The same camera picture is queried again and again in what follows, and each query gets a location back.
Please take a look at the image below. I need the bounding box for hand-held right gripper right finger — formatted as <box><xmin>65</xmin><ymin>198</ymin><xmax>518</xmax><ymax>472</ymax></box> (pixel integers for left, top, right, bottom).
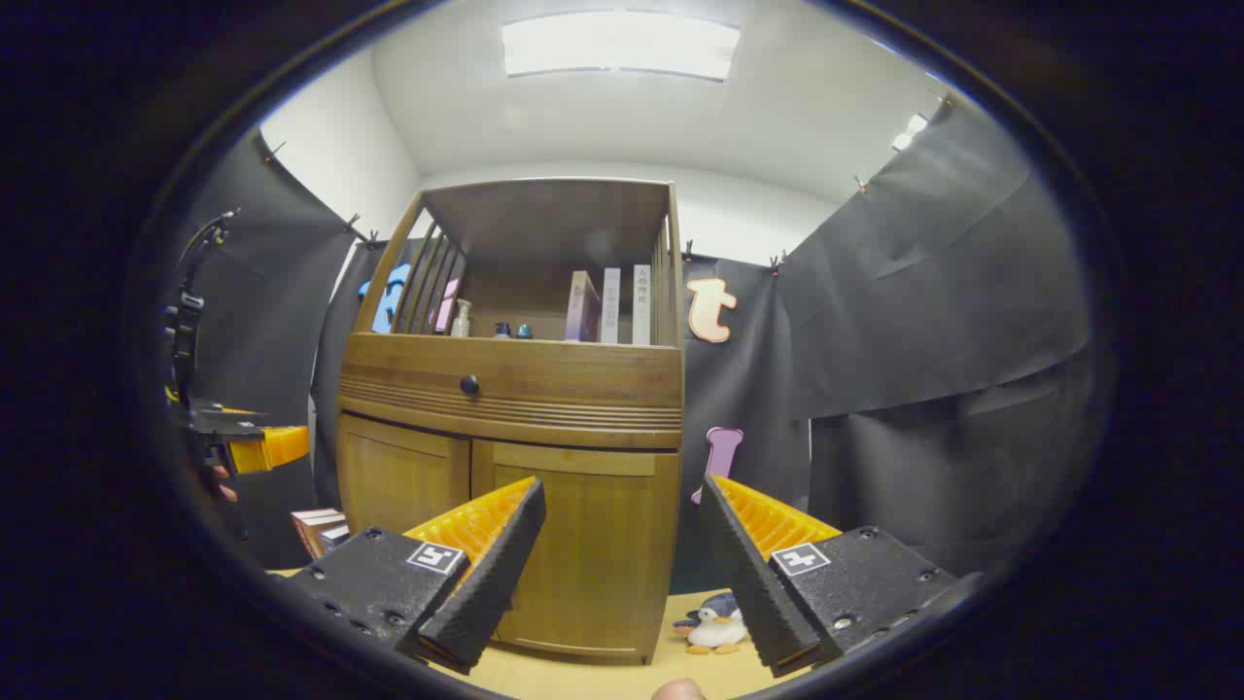
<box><xmin>699</xmin><ymin>472</ymin><xmax>960</xmax><ymax>680</ymax></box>

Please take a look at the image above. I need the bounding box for penguin plush toy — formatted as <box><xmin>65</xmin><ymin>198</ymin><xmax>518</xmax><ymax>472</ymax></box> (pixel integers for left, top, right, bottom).
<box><xmin>673</xmin><ymin>591</ymin><xmax>749</xmax><ymax>655</ymax></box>

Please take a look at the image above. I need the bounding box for black cable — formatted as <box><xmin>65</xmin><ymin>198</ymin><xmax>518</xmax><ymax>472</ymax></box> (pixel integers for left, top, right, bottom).
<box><xmin>177</xmin><ymin>208</ymin><xmax>241</xmax><ymax>298</ymax></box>

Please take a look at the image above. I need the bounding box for wooden cabinet door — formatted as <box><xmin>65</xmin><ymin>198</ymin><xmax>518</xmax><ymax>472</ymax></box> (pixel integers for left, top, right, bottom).
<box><xmin>338</xmin><ymin>413</ymin><xmax>474</xmax><ymax>538</ymax></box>
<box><xmin>471</xmin><ymin>440</ymin><xmax>681</xmax><ymax>664</ymax></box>

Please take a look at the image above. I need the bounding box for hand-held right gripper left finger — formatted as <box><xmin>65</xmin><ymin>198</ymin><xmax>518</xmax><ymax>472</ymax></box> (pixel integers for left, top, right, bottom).
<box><xmin>287</xmin><ymin>475</ymin><xmax>547</xmax><ymax>676</ymax></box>

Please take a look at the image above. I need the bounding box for black backdrop cloth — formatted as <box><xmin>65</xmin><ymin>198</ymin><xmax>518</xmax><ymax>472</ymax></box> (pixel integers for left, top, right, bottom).
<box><xmin>178</xmin><ymin>97</ymin><xmax>1099</xmax><ymax>596</ymax></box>

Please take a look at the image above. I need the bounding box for wooden double-door shoe cabinet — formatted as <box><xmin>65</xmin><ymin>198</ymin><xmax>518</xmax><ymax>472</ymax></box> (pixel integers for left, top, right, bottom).
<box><xmin>335</xmin><ymin>177</ymin><xmax>686</xmax><ymax>667</ymax></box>

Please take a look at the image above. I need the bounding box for large ceiling light panel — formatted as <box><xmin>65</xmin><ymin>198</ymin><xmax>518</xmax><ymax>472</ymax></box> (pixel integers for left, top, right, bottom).
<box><xmin>502</xmin><ymin>12</ymin><xmax>742</xmax><ymax>82</ymax></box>

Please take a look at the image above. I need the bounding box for wooden cabinet drawer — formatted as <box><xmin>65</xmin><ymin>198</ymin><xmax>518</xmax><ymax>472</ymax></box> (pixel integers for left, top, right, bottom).
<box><xmin>338</xmin><ymin>333</ymin><xmax>684</xmax><ymax>450</ymax></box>

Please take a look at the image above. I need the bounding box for red-brown lying book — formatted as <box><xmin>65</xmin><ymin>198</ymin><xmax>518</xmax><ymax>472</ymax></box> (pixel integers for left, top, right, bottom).
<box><xmin>290</xmin><ymin>507</ymin><xmax>345</xmax><ymax>560</ymax></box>

